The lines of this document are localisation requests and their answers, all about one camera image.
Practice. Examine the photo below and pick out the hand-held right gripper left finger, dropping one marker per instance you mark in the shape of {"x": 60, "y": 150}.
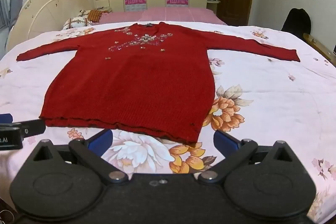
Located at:
{"x": 101, "y": 140}

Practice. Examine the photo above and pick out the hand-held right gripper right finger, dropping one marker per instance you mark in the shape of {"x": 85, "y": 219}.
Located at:
{"x": 225, "y": 140}

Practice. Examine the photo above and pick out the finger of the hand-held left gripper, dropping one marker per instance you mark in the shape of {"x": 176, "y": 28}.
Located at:
{"x": 32, "y": 127}
{"x": 5, "y": 118}

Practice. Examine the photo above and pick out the red beaded knit sweater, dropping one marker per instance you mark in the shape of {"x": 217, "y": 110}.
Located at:
{"x": 136, "y": 82}

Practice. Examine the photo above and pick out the patterned white pillow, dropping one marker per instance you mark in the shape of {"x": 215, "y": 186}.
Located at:
{"x": 76, "y": 22}

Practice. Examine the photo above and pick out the cream round headboard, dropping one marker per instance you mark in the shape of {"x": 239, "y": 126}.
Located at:
{"x": 50, "y": 8}

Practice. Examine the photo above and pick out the orange patterned pillow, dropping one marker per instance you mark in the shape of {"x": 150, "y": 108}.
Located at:
{"x": 93, "y": 15}

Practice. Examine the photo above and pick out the pink striped bed sheet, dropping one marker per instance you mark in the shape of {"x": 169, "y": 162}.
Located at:
{"x": 168, "y": 15}

